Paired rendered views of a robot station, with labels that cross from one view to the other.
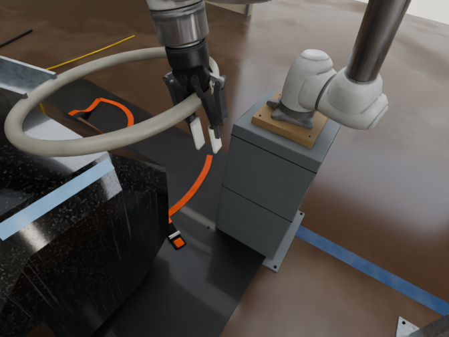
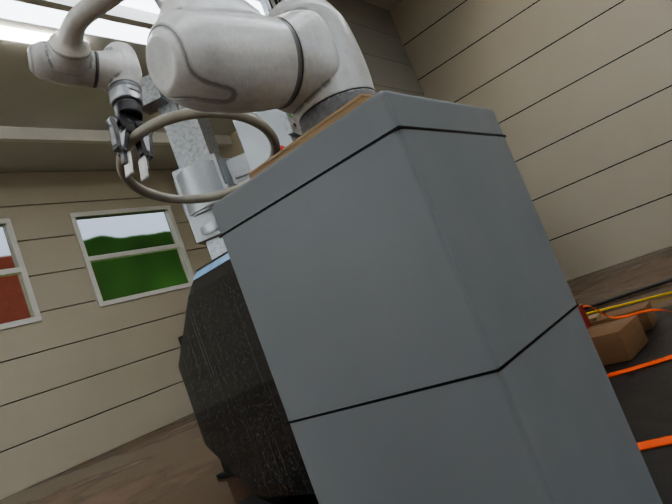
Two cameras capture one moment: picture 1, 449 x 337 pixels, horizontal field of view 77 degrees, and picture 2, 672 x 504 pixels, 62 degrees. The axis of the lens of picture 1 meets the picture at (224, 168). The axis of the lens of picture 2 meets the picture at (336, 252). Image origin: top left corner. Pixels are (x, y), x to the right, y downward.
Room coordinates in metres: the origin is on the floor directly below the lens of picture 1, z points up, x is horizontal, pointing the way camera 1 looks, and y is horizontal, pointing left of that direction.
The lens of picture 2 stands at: (1.23, -1.27, 0.53)
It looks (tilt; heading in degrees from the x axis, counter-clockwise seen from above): 6 degrees up; 103
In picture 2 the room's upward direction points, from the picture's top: 21 degrees counter-clockwise
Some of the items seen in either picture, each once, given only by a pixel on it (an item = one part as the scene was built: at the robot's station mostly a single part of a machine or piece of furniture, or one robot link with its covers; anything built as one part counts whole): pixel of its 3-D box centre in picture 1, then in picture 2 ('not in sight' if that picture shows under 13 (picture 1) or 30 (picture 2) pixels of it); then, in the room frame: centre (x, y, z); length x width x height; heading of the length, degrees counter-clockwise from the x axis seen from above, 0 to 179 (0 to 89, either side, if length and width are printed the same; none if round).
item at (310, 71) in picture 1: (308, 79); (312, 57); (1.09, -0.27, 1.00); 0.18 x 0.16 x 0.22; 53
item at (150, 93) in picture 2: not in sight; (151, 93); (-0.02, 1.36, 2.00); 0.20 x 0.18 x 0.15; 154
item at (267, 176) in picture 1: (270, 180); (438, 361); (1.10, -0.26, 0.40); 0.50 x 0.50 x 0.80; 66
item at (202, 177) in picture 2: not in sight; (245, 178); (0.26, 1.52, 1.41); 0.74 x 0.34 x 0.25; 10
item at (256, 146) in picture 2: not in sight; (279, 134); (0.65, 1.02, 1.37); 0.36 x 0.22 x 0.45; 85
